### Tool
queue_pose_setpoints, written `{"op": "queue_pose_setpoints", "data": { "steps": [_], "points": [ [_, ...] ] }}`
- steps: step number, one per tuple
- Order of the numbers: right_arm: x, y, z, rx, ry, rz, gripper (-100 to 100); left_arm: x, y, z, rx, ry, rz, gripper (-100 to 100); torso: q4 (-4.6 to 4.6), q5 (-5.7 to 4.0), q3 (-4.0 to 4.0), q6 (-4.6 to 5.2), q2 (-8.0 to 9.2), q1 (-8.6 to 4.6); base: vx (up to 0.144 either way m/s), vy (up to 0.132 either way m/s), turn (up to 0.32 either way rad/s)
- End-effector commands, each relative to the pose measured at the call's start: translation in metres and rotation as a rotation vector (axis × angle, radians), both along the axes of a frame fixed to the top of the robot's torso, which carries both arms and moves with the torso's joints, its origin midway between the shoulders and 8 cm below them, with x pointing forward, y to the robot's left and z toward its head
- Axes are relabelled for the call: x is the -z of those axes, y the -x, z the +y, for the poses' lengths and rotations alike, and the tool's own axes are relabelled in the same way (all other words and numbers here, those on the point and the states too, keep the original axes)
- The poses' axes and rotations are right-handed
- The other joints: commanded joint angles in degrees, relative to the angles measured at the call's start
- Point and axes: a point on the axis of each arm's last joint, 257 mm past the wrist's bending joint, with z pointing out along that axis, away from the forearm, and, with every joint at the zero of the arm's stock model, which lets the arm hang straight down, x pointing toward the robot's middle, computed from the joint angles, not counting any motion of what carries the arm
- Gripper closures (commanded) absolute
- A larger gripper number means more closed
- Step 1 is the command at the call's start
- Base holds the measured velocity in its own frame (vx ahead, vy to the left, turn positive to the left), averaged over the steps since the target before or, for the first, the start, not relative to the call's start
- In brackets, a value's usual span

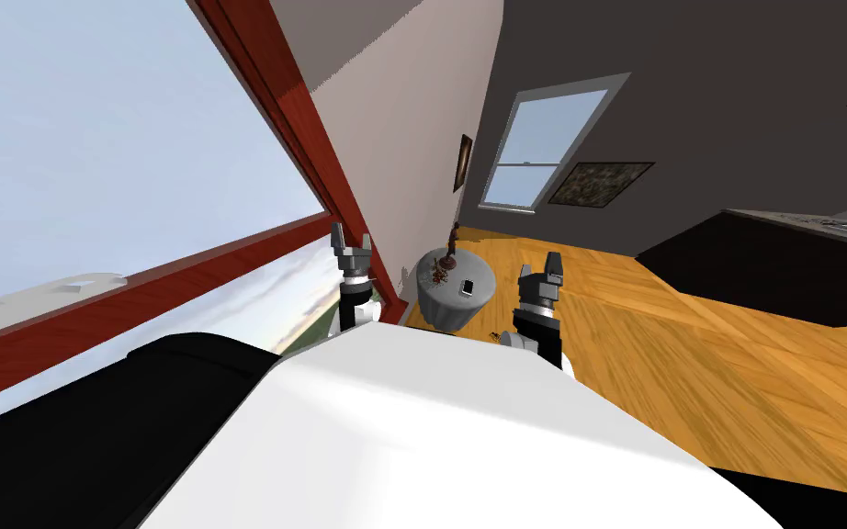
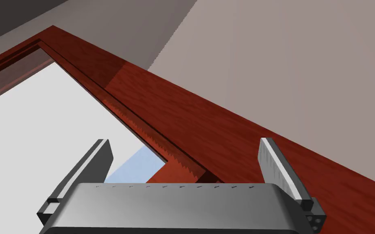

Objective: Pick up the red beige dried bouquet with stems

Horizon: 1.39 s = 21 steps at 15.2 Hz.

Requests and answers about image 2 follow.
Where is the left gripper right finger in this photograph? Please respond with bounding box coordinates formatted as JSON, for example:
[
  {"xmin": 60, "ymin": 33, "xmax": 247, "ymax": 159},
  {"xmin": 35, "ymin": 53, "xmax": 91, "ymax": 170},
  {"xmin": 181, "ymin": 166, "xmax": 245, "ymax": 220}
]
[{"xmin": 257, "ymin": 137, "xmax": 327, "ymax": 234}]

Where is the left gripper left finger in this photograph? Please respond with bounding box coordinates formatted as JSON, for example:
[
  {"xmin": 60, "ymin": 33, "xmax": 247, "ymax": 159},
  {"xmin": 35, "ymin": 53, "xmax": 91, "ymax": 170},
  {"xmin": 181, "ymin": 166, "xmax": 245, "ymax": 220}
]
[{"xmin": 37, "ymin": 139, "xmax": 114, "ymax": 225}]

